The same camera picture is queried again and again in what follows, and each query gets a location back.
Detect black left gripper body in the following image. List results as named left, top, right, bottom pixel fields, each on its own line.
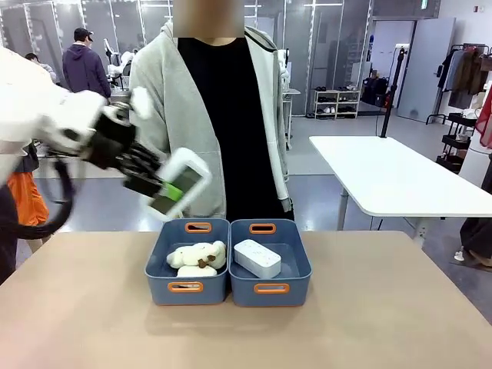
left=81, top=109, right=165, bottom=184

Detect white digital clock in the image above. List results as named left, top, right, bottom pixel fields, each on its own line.
left=144, top=148, right=213, bottom=221
left=233, top=238, right=282, bottom=278

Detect white plush toy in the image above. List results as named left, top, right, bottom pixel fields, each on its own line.
left=166, top=240, right=228, bottom=278

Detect grey-sleeved left forearm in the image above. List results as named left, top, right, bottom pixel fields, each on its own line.
left=268, top=134, right=296, bottom=213

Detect man in navy hoodie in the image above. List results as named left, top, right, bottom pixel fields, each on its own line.
left=61, top=26, right=112, bottom=101

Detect person in grey hoodie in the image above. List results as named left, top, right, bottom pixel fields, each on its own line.
left=128, top=0, right=296, bottom=223

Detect person in orange skirt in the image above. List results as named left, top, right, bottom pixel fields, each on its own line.
left=6, top=141, right=51, bottom=254

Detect seated person in grey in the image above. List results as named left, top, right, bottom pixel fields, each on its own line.
left=25, top=52, right=59, bottom=85

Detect wooden shoe rack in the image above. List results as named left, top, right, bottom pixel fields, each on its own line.
left=314, top=88, right=362, bottom=119

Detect black bags pile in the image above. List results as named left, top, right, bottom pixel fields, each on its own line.
left=361, top=76, right=391, bottom=108

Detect black tripod stand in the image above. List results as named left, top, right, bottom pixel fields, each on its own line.
left=379, top=44, right=408, bottom=138

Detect white table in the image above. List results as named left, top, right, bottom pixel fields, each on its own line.
left=309, top=135, right=492, bottom=232

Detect grey door panel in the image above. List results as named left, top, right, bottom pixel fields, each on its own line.
left=397, top=17, right=457, bottom=123

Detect black utility cart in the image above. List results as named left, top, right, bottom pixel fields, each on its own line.
left=436, top=112, right=480, bottom=174

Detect person in dark trousers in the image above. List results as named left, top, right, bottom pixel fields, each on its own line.
left=454, top=217, right=492, bottom=270

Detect black clothes rack with coats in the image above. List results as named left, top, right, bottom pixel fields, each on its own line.
left=425, top=42, right=492, bottom=126

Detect red hanging garment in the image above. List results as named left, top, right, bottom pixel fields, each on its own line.
left=475, top=86, right=492, bottom=151

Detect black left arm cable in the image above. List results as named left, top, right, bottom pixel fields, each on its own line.
left=0, top=153, right=77, bottom=242

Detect blue basket orange handles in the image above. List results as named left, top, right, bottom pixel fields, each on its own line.
left=145, top=218, right=231, bottom=307
left=228, top=218, right=312, bottom=308

